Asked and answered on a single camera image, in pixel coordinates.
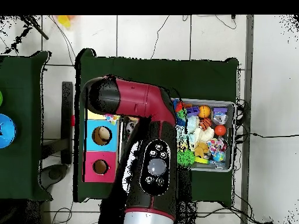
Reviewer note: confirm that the polka dot cloth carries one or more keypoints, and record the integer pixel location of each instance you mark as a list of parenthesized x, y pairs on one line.
[(112, 117)]

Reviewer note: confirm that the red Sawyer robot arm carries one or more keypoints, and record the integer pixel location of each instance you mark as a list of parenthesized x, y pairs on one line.
[(140, 100)]

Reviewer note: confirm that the wooden box with three holes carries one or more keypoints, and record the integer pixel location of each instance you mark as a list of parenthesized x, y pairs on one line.
[(93, 163)]

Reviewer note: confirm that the shallow mesh bin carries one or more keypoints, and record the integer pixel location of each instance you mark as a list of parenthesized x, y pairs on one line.
[(210, 166)]

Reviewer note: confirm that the light blue knitted cloth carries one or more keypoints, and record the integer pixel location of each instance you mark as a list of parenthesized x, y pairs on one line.
[(190, 130)]

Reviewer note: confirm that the green spiky ball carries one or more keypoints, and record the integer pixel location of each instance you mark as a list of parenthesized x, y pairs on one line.
[(185, 158)]

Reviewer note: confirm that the tiger plush toy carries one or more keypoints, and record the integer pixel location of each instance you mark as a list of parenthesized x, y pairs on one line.
[(205, 123)]

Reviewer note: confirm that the small basketball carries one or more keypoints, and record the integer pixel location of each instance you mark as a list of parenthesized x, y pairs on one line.
[(204, 111)]

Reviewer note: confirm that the brown teddy bear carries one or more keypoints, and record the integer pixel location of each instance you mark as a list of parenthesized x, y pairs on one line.
[(201, 150)]

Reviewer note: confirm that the orange ball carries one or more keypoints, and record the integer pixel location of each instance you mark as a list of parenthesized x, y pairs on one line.
[(220, 130)]

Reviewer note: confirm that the black upright panel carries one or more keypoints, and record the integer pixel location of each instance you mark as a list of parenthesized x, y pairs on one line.
[(66, 140)]

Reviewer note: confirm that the grey round base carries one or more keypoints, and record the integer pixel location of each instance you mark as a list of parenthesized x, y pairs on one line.
[(55, 173)]

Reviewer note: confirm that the yellow object on floor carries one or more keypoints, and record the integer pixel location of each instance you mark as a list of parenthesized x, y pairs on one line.
[(63, 21)]

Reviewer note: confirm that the dark green side tablecloth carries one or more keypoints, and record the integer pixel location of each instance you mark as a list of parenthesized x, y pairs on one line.
[(21, 163)]

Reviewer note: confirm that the blue bowl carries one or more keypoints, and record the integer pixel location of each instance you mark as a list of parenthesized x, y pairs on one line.
[(7, 130)]

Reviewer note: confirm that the black rod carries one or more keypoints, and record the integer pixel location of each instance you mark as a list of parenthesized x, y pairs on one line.
[(39, 30)]

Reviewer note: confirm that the green round object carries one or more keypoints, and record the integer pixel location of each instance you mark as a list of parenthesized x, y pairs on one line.
[(1, 99)]

